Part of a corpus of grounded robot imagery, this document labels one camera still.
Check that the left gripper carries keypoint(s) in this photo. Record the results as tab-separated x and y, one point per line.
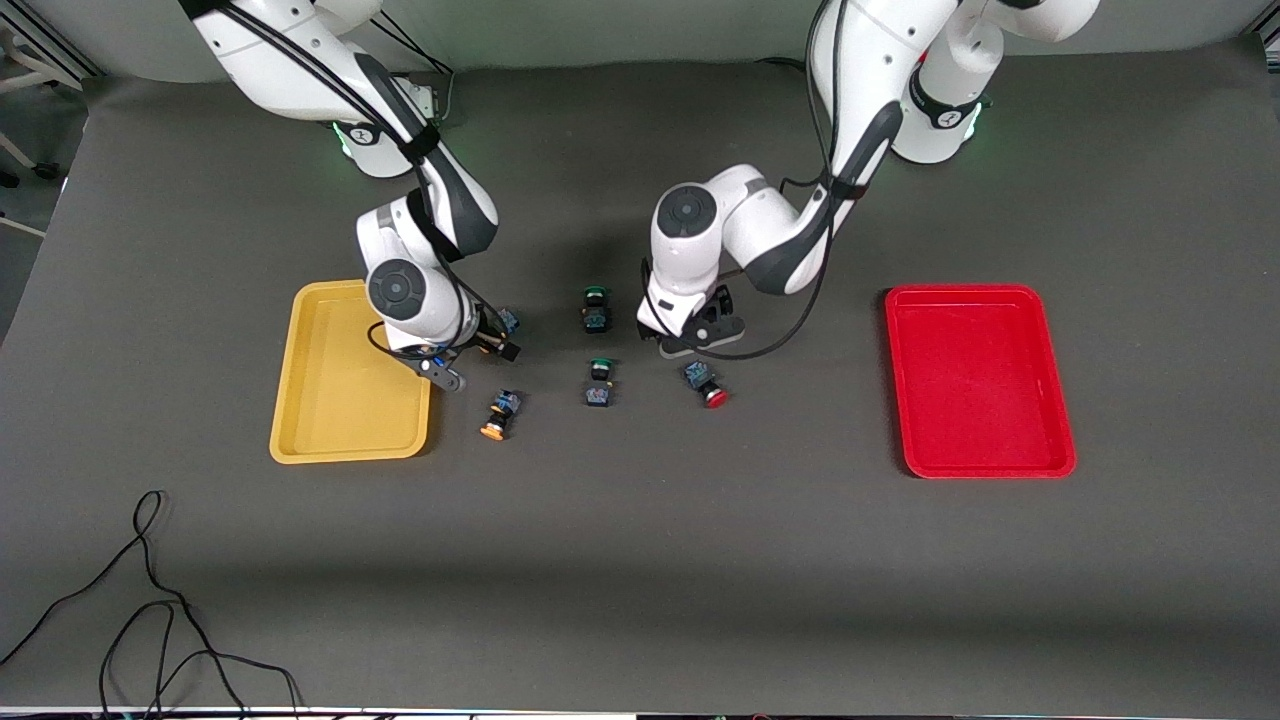
718	303

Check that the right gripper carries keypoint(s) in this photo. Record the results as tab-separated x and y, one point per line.
489	331

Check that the yellow push button switch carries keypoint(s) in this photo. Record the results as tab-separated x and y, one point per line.
508	320
500	413

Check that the red push button switch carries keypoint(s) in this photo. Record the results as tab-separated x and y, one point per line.
705	385

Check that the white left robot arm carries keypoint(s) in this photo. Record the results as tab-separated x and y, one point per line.
760	220

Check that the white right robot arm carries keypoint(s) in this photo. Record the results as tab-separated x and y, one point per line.
290	60

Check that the yellow plastic tray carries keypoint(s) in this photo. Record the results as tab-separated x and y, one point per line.
340	390

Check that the dark grey table mat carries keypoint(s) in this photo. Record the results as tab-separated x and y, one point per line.
640	560

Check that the red plastic tray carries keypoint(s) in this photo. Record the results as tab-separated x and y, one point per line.
980	380

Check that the black caster wheel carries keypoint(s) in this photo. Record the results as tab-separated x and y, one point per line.
45	171

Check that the green push button switch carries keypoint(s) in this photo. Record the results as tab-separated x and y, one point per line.
595	310
599	383

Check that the aluminium frame rail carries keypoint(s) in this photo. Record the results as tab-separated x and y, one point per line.
50	42

